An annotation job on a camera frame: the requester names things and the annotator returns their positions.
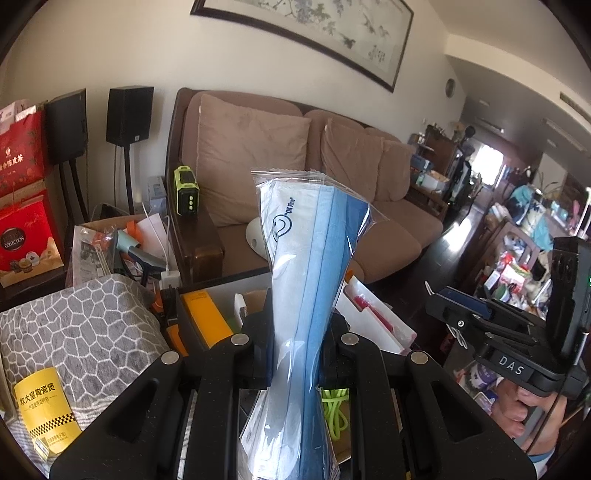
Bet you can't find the red chocolate gift box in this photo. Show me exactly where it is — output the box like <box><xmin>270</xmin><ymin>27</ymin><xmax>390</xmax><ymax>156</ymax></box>
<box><xmin>0</xmin><ymin>194</ymin><xmax>65</xmax><ymax>289</ymax></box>

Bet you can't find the patterned fleece blanket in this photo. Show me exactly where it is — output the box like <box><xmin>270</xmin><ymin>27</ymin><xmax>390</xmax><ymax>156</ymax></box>
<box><xmin>0</xmin><ymin>274</ymin><xmax>172</xmax><ymax>464</ymax></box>

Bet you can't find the framed ink painting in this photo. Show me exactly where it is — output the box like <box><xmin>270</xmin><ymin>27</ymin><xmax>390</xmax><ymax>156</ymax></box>
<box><xmin>190</xmin><ymin>0</ymin><xmax>415</xmax><ymax>93</ymax></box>

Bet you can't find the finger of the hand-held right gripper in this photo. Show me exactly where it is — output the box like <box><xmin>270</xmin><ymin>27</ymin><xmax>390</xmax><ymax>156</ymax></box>
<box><xmin>436</xmin><ymin>286</ymin><xmax>550</xmax><ymax>340</ymax></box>
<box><xmin>425</xmin><ymin>294</ymin><xmax>555</xmax><ymax>366</ymax></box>

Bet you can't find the teal handheld tool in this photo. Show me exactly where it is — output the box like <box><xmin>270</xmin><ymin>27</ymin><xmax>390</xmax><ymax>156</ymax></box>
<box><xmin>115</xmin><ymin>229</ymin><xmax>168</xmax><ymax>274</ymax></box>

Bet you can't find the dark wooden cabinet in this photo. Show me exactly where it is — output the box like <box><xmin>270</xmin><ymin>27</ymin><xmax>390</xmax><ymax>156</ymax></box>
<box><xmin>424</xmin><ymin>122</ymin><xmax>463</xmax><ymax>197</ymax></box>

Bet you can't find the bagged blue face mask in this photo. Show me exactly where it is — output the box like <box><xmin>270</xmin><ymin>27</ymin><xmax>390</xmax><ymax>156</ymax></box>
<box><xmin>238</xmin><ymin>168</ymin><xmax>377</xmax><ymax>480</ymax></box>

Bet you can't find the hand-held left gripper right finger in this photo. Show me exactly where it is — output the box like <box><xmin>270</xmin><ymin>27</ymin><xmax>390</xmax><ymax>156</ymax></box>
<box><xmin>318</xmin><ymin>314</ymin><xmax>539</xmax><ymax>480</ymax></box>

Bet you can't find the orange white carton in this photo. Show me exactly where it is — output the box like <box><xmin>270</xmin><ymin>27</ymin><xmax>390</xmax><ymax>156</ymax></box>
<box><xmin>179</xmin><ymin>290</ymin><xmax>235</xmax><ymax>352</ymax></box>

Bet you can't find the black speaker on stand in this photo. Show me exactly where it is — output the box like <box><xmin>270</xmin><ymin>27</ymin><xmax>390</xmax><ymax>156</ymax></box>
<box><xmin>106</xmin><ymin>85</ymin><xmax>155</xmax><ymax>217</ymax></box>
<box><xmin>45</xmin><ymin>89</ymin><xmax>92</xmax><ymax>228</ymax></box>

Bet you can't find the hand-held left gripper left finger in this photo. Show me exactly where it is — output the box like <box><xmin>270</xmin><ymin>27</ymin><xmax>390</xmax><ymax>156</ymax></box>
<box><xmin>48</xmin><ymin>288</ymin><xmax>278</xmax><ymax>480</ymax></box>

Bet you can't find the lime green braided cable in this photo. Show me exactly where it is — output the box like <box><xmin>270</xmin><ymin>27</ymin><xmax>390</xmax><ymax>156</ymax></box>
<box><xmin>321</xmin><ymin>388</ymin><xmax>352</xmax><ymax>445</ymax></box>

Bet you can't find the pale blue box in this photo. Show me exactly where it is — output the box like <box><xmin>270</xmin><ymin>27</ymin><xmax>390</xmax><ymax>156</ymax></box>
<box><xmin>147</xmin><ymin>175</ymin><xmax>169</xmax><ymax>217</ymax></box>

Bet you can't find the yellow instruction booklet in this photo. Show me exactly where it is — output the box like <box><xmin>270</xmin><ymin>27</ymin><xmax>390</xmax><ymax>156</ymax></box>
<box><xmin>13</xmin><ymin>367</ymin><xmax>84</xmax><ymax>459</ymax></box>

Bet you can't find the white round device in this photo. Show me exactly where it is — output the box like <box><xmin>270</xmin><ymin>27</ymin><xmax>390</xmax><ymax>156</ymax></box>
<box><xmin>246</xmin><ymin>217</ymin><xmax>273</xmax><ymax>263</ymax></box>

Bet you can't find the white paper bag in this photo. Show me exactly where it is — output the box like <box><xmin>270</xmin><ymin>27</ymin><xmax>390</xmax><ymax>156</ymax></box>
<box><xmin>333</xmin><ymin>276</ymin><xmax>417</xmax><ymax>357</ymax></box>

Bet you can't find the brown sofa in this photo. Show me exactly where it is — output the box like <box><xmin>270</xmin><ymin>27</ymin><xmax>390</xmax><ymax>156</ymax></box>
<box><xmin>165</xmin><ymin>87</ymin><xmax>447</xmax><ymax>286</ymax></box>

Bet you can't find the white charging cable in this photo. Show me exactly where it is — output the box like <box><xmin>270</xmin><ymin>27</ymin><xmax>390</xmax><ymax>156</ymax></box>
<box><xmin>139</xmin><ymin>203</ymin><xmax>176</xmax><ymax>275</ymax></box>

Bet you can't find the white paper sheet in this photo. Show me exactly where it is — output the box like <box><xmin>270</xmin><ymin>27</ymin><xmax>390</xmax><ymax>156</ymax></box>
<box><xmin>134</xmin><ymin>213</ymin><xmax>171</xmax><ymax>260</ymax></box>

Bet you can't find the clear plastic packet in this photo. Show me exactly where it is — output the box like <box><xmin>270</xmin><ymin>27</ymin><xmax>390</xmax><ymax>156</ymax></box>
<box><xmin>65</xmin><ymin>225</ymin><xmax>117</xmax><ymax>288</ymax></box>

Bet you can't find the lime green portable speaker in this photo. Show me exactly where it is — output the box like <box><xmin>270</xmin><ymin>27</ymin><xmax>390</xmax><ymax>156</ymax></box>
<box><xmin>173</xmin><ymin>165</ymin><xmax>200</xmax><ymax>217</ymax></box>

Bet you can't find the cluttered display shelf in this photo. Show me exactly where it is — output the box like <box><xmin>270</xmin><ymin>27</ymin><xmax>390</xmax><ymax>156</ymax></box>
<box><xmin>462</xmin><ymin>171</ymin><xmax>591</xmax><ymax>324</ymax></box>

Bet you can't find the open cardboard clutter box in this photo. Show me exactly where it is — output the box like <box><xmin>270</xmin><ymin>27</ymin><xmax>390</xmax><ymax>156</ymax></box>
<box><xmin>73</xmin><ymin>213</ymin><xmax>178</xmax><ymax>289</ymax></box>

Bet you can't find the dark red tea gift bag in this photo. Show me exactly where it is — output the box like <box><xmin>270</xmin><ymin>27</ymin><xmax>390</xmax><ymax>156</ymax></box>
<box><xmin>0</xmin><ymin>102</ymin><xmax>51</xmax><ymax>198</ymax></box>

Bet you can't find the person's right hand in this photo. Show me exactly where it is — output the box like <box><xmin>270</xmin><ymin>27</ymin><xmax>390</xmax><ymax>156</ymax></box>
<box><xmin>495</xmin><ymin>380</ymin><xmax>568</xmax><ymax>440</ymax></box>

